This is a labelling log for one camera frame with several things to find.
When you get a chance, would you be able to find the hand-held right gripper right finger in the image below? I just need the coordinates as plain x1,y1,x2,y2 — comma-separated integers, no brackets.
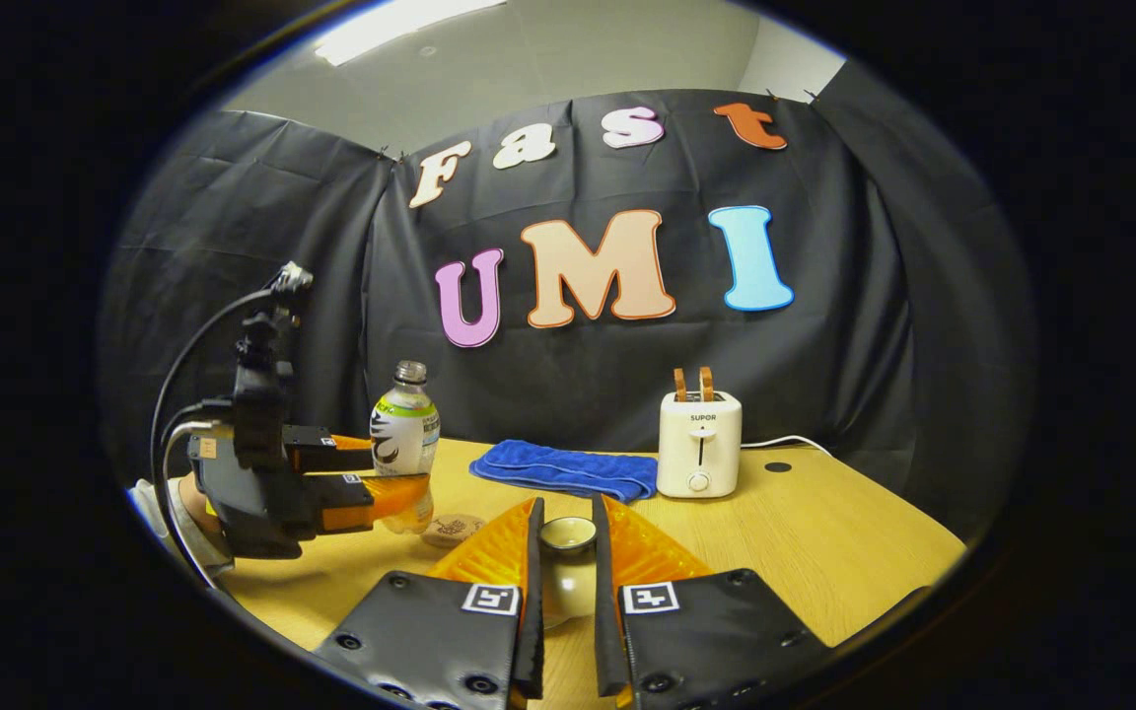
590,491,830,710

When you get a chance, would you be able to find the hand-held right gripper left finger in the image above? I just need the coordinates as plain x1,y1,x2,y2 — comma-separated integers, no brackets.
314,495,544,710

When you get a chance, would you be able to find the clear labelled water bottle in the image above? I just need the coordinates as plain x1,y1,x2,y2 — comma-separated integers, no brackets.
369,360,441,535

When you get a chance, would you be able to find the round brown coaster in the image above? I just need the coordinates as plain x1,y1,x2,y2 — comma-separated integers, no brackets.
420,513,487,549

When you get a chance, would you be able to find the beige teacup lid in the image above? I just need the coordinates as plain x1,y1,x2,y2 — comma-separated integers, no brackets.
538,516,597,629

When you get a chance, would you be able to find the white toaster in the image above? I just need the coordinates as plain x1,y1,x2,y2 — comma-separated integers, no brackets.
657,390,743,499

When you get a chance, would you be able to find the blue towel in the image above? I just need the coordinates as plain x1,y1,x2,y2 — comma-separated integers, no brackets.
469,439,660,504

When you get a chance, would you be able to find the black backdrop cloth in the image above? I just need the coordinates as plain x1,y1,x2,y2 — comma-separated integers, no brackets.
100,59,1037,538

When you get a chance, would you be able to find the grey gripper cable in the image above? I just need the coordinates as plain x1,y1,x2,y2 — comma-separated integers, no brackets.
160,419,224,585

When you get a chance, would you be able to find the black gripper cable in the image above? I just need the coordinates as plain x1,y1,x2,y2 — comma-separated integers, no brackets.
149,286,278,514

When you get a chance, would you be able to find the white power cable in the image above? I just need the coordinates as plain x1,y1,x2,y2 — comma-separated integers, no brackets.
741,435,833,457

